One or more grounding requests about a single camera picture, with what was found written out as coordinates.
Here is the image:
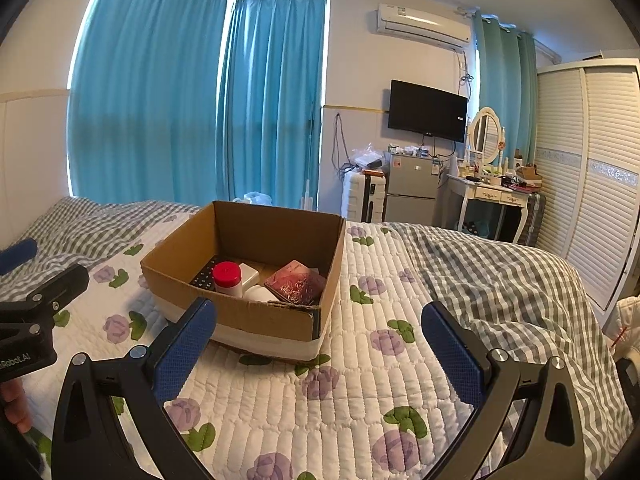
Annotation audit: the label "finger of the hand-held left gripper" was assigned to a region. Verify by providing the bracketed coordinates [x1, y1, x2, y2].
[0, 263, 91, 330]
[0, 238, 38, 276]

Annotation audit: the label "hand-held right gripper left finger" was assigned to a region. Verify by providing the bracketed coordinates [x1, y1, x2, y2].
[51, 296, 218, 480]

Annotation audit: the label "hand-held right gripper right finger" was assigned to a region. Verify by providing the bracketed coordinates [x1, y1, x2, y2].
[421, 301, 586, 480]

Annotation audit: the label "black remote control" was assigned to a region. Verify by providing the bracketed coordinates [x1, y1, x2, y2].
[189, 261, 219, 292]

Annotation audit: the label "white bottle with red cap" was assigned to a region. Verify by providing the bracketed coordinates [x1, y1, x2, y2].
[212, 261, 244, 295]

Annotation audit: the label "white cylindrical device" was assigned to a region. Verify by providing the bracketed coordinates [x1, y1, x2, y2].
[245, 285, 281, 304]

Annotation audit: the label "brown cardboard box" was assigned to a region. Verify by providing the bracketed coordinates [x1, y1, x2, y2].
[140, 200, 347, 361]

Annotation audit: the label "white charger plug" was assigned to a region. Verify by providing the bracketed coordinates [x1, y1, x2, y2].
[238, 262, 263, 288]

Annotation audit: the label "pink patterned pouch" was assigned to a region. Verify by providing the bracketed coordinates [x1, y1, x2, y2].
[264, 260, 326, 307]

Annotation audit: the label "person's left hand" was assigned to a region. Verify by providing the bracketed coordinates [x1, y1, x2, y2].
[0, 377, 33, 433]

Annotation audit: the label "grey checked blanket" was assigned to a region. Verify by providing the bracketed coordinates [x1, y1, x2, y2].
[0, 196, 201, 286]
[390, 222, 636, 480]

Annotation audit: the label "dark suitcase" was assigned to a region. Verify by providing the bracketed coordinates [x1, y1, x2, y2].
[497, 192, 546, 246]

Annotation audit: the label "white dressing table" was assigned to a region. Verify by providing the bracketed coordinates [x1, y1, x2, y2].
[445, 167, 536, 246]

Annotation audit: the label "silver mini fridge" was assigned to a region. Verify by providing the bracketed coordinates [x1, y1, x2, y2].
[384, 152, 441, 226]

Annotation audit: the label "black bag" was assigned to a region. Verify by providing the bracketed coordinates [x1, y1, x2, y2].
[615, 355, 640, 411]

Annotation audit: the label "white padded jacket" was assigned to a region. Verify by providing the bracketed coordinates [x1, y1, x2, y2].
[607, 295, 640, 348]

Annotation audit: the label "white suitcase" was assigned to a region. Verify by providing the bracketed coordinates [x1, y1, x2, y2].
[342, 169, 388, 223]

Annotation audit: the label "wide blue curtain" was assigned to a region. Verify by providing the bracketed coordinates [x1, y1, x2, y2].
[67, 0, 236, 206]

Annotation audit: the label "clear plastic bag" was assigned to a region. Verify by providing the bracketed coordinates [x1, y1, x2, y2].
[352, 142, 388, 170]

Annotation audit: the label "oval vanity mirror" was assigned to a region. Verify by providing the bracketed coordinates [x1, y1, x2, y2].
[467, 106, 506, 166]

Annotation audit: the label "white louvred wardrobe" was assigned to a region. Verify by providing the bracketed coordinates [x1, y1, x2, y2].
[532, 57, 640, 311]

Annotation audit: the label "narrow blue curtain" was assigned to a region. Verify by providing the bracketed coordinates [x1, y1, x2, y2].
[216, 0, 331, 208]

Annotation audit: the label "teal curtain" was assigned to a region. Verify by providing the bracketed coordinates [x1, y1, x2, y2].
[472, 10, 540, 166]

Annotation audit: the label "white air conditioner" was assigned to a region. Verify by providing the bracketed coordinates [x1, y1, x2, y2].
[376, 3, 472, 51]

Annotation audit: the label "hanging wall cables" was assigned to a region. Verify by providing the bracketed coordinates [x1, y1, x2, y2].
[332, 112, 354, 174]

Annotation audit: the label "black wall television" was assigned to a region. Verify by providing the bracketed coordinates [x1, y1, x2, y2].
[387, 80, 469, 143]

